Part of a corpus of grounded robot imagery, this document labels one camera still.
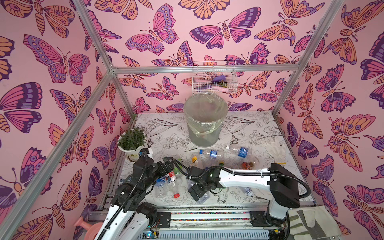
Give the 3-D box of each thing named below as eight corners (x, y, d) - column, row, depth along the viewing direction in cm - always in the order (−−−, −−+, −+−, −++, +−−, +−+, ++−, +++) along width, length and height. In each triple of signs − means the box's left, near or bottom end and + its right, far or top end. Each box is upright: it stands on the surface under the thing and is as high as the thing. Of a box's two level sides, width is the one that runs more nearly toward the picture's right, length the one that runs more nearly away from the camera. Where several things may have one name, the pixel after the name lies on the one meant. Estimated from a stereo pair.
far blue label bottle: (198, 159, 97) (198, 155, 93) (200, 149, 101) (200, 145, 97) (226, 165, 94) (227, 162, 90) (227, 155, 98) (228, 151, 94)
